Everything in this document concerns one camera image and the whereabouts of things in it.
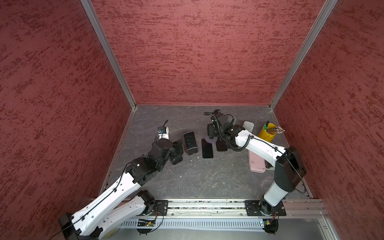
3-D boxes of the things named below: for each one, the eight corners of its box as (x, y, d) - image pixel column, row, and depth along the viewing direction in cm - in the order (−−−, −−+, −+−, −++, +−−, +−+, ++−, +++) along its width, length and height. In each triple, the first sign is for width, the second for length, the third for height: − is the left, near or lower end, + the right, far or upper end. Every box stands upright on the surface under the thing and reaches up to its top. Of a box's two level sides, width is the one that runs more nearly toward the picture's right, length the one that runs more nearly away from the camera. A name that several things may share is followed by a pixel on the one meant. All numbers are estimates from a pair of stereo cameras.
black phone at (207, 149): (202, 158, 94) (202, 152, 88) (201, 144, 100) (202, 138, 94) (211, 158, 94) (212, 152, 88) (210, 145, 100) (211, 138, 94)
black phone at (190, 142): (186, 155, 94) (185, 146, 84) (184, 143, 100) (182, 133, 90) (197, 153, 95) (197, 143, 86) (193, 141, 101) (193, 130, 91)
